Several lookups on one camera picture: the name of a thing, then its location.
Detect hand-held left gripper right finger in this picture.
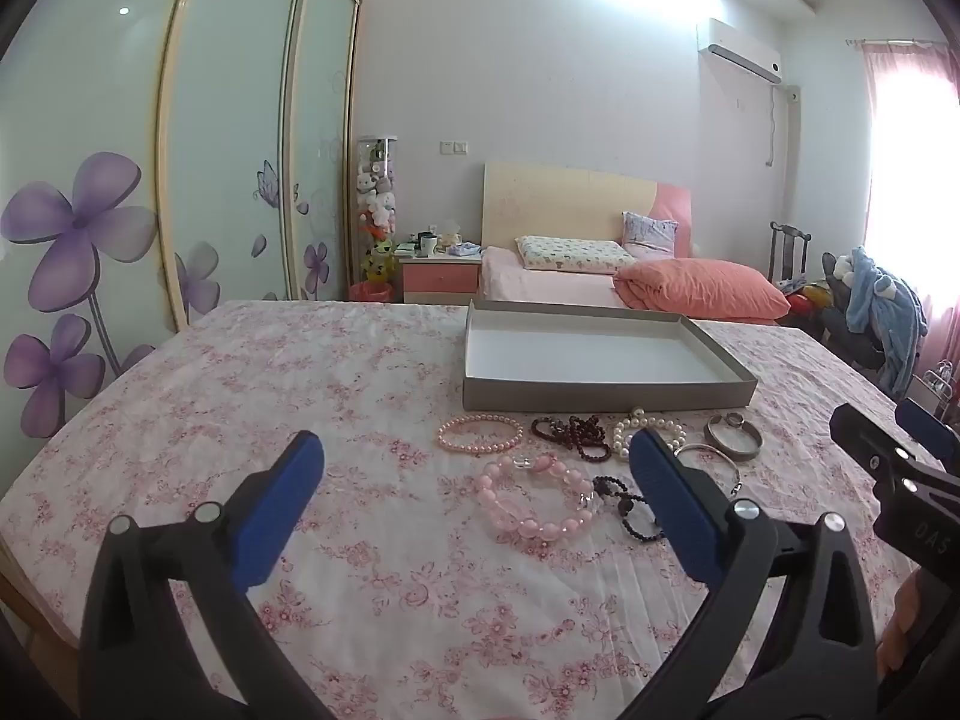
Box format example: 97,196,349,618
621,426,884,720

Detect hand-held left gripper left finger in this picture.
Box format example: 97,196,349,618
79,430,332,720

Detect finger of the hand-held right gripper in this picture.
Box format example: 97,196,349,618
830,403,960,565
895,397,960,467

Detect black bead bracelet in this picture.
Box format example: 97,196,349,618
592,473,666,545

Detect thin silver bangle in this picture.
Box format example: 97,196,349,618
673,442,743,498

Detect white pearl bracelet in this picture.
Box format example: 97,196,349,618
611,408,688,464

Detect wide silver cuff bangle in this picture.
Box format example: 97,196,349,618
704,410,764,461

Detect dark red bead bracelet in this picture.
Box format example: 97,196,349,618
530,413,613,464

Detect grey cardboard box tray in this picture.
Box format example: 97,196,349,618
461,298,759,415

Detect large pink bead bracelet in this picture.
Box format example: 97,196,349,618
471,451,596,548

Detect pink pearl bracelet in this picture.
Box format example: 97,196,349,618
437,412,524,458

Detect person's right hand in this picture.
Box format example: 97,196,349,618
876,568,931,683

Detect blue plush garment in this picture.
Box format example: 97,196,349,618
844,245,931,400

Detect dark grey chair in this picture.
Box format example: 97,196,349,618
820,250,901,377

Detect orange quilt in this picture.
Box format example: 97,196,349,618
613,256,793,320

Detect dark wooden chair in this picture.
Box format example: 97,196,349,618
768,220,813,287

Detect pink curtain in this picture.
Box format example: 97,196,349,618
853,40,960,395

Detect pink bed sheet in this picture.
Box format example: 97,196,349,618
479,245,632,309

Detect white patterned pillow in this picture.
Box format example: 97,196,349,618
514,234,639,275

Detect light purple pillow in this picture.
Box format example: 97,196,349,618
620,211,680,260

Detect pink and white nightstand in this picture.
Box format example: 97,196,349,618
397,246,483,307

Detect clear tube of plush toys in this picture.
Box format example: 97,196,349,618
352,134,399,302

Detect wardrobe with purple flower doors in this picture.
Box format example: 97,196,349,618
0,0,366,445

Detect white air conditioner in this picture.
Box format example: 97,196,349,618
697,16,783,84

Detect metal wire rack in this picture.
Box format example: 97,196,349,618
910,362,960,404

